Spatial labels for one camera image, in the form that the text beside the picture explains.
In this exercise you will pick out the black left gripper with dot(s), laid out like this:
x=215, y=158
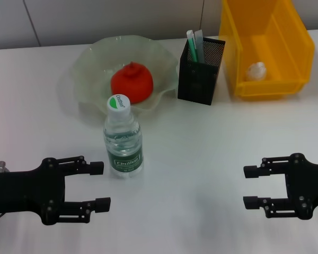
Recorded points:
x=26, y=190

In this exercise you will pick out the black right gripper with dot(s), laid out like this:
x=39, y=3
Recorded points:
x=307, y=185

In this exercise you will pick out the clear green-label water bottle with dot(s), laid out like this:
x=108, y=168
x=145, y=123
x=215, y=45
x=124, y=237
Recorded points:
x=123, y=148

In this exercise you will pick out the red-orange fruit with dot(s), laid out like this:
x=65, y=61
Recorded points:
x=132, y=82

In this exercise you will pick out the white paper ball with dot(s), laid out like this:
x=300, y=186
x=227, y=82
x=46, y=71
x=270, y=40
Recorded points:
x=255, y=71

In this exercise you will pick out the grey glitter marker pen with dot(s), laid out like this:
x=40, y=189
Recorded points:
x=200, y=47

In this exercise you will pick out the black mesh pen holder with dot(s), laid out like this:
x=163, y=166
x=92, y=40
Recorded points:
x=197, y=79

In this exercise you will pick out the green glass fruit plate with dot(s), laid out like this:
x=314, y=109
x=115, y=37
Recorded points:
x=95, y=61

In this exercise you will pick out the left gripper silver connector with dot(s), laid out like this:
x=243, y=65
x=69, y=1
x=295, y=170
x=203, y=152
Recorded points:
x=1, y=166

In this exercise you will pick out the yellow plastic bin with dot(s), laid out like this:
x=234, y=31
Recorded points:
x=281, y=39

